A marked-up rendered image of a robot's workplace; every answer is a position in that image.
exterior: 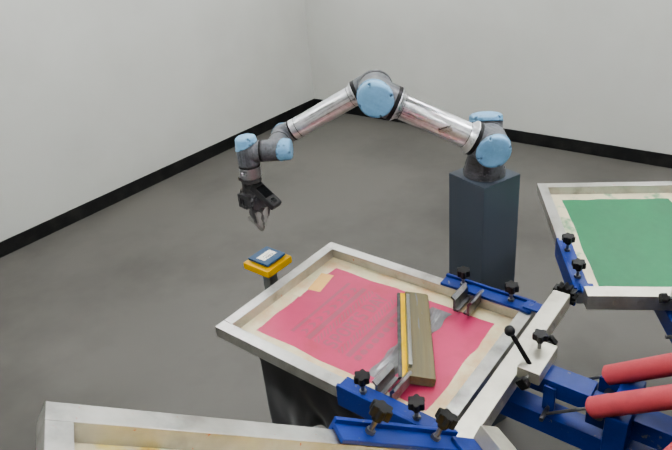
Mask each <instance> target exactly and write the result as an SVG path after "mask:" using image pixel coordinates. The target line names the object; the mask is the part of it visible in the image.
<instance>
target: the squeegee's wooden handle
mask: <svg viewBox="0 0 672 450"><path fill-rule="evenodd" d="M406 293H407V294H409V299H410V320H411V342H412V368H409V367H408V370H407V371H411V372H412V374H411V375H410V376H409V377H410V384H414V385H421V386H428V387H434V386H435V382H436V375H435V364H434V353H433V342H432V332H431V321H430V310H429V299H428V295H427V294H422V293H415V292H408V291H405V296H406Z"/></svg>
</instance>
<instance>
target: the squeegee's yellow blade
mask: <svg viewBox="0 0 672 450"><path fill-rule="evenodd" d="M400 295H401V336H402V377H403V376H404V375H405V374H406V373H407V372H408V371H407V346H406V317H405V293H400Z"/></svg>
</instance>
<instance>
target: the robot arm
mask: <svg viewBox="0 0 672 450"><path fill-rule="evenodd" d="M357 106H359V108H360V110H361V111H362V112H363V113H364V114H365V115H367V116H369V117H372V118H380V117H382V118H384V119H387V120H389V121H390V120H393V119H398V120H401V121H403V122H405V123H407V124H410V125H412V126H414V127H417V128H419V129H421V130H424V131H426V132H428V133H430V134H433V135H435V136H437V137H440V138H442V139H444V140H446V141H449V142H451V143H453V144H456V145H458V146H460V147H461V148H462V151H463V153H465V154H467V155H468V156H467V159H466V162H465V165H464V167H463V175H464V176H465V177H466V178H468V179H470V180H473V181H477V182H493V181H498V180H500V179H502V178H504V177H505V175H506V166H505V165H504V163H505V162H506V161H507V160H508V159H509V157H510V155H511V152H512V147H511V141H510V139H509V138H508V137H507V135H506V133H505V131H504V129H503V121H504V120H503V115H502V114H501V113H499V112H494V111H482V112H475V113H472V114H471V115H470V116H469V121H467V120H464V119H462V118H460V117H458V116H455V115H453V114H451V113H448V112H446V111H444V110H442V109H439V108H437V107H435V106H433V105H430V104H428V103H426V102H424V101H421V100H419V99H417V98H415V97H412V96H410V95H408V94H407V93H406V91H405V88H404V87H401V86H399V85H397V84H395V83H393V82H392V80H391V78H390V77H389V75H388V74H387V73H385V72H384V71H382V70H377V69H373V70H369V71H367V72H365V73H363V74H362V75H360V76H358V77H357V78H355V79H354V80H352V81H350V82H349V83H348V86H347V87H346V88H344V89H342V90H341V91H339V92H337V93H335V94H334V95H332V96H330V97H328V98H327V99H325V100H323V101H321V102H320V103H318V104H316V105H314V106H313V107H311V108H309V109H308V110H306V111H304V112H302V113H301V114H299V115H297V116H295V117H294V118H292V119H290V120H288V121H287V122H285V123H283V122H282V123H278V124H277V125H276V126H275V127H274V128H273V129H272V132H271V135H270V137H269V139H268V140H257V138H256V136H255V135H254V134H250V133H246V134H241V135H239V136H237V137H236V138H235V148H236V149H235V151H236V155H237V160H238V166H239V171H240V176H239V177H238V180H239V181H241V182H242V190H241V189H240V192H239V193H238V194H237V196H238V202H239V207H242V208H244V209H246V210H248V209H250V210H249V214H250V216H248V220H249V221H250V222H252V223H253V224H255V225H256V227H257V228H258V229H259V230H260V231H264V229H265V227H266V224H267V221H268V216H269V214H270V209H271V210H273V209H275V208H277V207H278V206H280V205H281V202H282V201H281V200H280V199H279V198H278V197H277V196H276V195H275V194H274V193H273V192H272V191H271V190H270V189H269V188H268V187H267V186H265V185H264V184H263V183H262V182H261V180H262V177H261V175H262V172H261V166H260V162H267V161H284V160H291V159H292V157H293V143H292V142H294V141H296V140H298V139H299V138H301V137H303V136H305V135H307V134H308V133H310V132H312V131H314V130H315V129H317V128H319V127H321V126H323V125H324V124H326V123H328V122H330V121H332V120H333V119H335V118H337V117H339V116H341V115H342V114H344V113H346V112H348V111H349V110H351V109H353V108H355V107H357ZM242 192H243V193H242ZM241 193H242V194H241ZM239 199H240V200H239Z"/></svg>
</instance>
